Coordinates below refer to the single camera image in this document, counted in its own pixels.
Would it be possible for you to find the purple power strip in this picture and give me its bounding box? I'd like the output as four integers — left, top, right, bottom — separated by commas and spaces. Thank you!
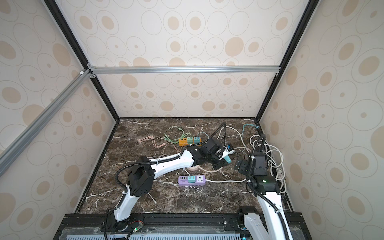
178, 175, 206, 187

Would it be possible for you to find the orange power strip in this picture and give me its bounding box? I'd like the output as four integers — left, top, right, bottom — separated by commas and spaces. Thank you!
179, 137, 202, 147

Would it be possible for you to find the teal charger cable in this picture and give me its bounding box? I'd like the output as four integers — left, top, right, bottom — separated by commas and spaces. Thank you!
196, 122, 261, 145

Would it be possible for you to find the light green cable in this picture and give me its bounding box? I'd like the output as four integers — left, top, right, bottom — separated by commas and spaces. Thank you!
163, 125, 191, 145

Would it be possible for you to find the pink cable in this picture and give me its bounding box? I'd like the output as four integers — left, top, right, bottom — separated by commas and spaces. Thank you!
137, 134, 181, 157

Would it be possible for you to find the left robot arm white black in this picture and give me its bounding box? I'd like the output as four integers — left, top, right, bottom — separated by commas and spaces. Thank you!
103, 122, 230, 240

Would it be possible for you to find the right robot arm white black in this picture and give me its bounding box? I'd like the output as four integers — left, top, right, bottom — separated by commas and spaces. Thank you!
234, 134, 293, 240

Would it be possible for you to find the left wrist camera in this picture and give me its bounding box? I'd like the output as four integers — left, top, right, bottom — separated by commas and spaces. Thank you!
221, 144, 235, 160

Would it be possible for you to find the white power cable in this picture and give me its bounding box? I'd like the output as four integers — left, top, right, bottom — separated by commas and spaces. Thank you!
205, 125, 287, 194

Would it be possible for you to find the horizontal aluminium rail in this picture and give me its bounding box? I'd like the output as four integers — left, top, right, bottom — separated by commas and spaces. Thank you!
88, 66, 280, 74

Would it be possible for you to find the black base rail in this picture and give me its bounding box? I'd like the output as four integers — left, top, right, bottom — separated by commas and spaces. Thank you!
53, 212, 313, 240

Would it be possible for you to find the left diagonal aluminium rail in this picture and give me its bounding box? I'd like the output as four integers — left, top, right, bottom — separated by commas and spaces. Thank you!
1, 70, 91, 175

